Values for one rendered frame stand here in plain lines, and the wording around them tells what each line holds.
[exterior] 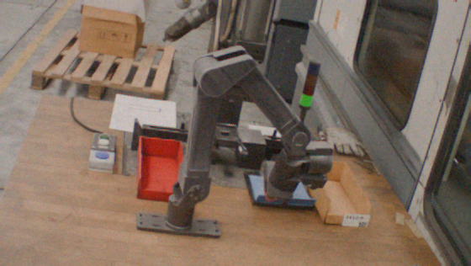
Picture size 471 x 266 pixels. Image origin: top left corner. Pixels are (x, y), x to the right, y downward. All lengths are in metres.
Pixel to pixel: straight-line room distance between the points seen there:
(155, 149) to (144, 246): 0.45
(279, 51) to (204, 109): 3.61
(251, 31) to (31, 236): 0.79
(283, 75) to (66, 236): 3.74
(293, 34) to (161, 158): 3.22
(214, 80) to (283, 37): 3.61
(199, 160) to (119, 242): 0.26
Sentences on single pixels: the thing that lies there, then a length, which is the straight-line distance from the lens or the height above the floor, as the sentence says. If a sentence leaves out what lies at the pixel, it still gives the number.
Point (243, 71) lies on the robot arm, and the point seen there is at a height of 1.31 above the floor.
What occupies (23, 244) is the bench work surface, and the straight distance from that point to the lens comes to 1.40.
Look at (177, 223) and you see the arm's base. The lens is 1.48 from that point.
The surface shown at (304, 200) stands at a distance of 1.67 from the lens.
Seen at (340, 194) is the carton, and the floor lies 0.90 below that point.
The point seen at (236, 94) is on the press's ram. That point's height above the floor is 1.12.
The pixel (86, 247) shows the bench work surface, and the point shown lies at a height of 0.90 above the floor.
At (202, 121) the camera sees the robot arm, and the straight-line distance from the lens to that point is 1.37.
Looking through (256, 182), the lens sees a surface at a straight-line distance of 1.74.
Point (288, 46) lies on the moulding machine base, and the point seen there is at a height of 0.50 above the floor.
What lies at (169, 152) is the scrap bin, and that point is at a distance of 1.82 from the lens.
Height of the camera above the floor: 1.70
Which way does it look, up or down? 23 degrees down
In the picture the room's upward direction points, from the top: 12 degrees clockwise
